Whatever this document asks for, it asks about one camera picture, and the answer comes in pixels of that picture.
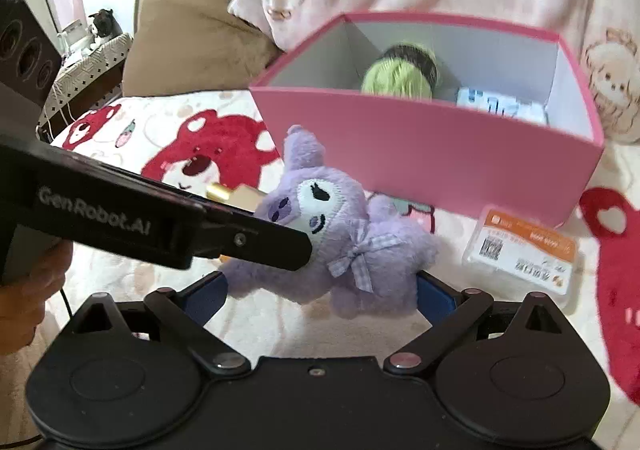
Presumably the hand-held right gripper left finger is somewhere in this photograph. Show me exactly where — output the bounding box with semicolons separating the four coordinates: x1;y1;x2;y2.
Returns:
60;271;251;378

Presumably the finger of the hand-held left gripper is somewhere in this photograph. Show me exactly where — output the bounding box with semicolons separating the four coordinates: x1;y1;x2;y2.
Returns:
192;210;314;272

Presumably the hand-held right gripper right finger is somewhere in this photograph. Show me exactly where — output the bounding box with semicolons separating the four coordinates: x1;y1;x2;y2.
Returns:
382;270;576;378

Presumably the foundation bottle with gold cap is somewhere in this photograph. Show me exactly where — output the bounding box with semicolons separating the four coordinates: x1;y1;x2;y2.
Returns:
205;182;268;213

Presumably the purple plush toy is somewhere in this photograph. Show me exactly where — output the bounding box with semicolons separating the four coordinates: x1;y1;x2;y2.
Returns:
217;125;441;321

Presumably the clear box with orange label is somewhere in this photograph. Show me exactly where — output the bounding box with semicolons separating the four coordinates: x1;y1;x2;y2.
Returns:
461;206;581;311

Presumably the pink cardboard box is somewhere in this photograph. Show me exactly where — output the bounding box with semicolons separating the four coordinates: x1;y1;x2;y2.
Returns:
248;12;606;229

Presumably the blue tissue packet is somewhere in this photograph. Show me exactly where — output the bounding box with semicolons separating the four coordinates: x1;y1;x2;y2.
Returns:
455;87;548;123

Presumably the green yarn ball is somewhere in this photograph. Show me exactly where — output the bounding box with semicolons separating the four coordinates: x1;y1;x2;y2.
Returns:
361;44;441;99

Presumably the person's left hand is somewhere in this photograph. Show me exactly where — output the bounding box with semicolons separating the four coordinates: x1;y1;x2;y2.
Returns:
0;240;69;357

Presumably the printed bear blanket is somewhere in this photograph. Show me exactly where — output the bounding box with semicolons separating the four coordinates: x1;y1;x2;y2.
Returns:
37;92;640;406

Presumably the bench with patterned cloth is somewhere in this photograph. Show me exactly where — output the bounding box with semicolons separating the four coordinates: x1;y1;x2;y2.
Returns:
37;32;135;131

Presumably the black and white toy dog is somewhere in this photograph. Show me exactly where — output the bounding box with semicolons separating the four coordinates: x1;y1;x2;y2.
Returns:
87;8;123;40

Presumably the brown pillow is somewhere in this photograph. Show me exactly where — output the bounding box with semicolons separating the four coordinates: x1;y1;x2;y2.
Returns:
122;0;281;98

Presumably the beige plush blanket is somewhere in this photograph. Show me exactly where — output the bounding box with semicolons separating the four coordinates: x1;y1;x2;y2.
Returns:
0;320;66;450

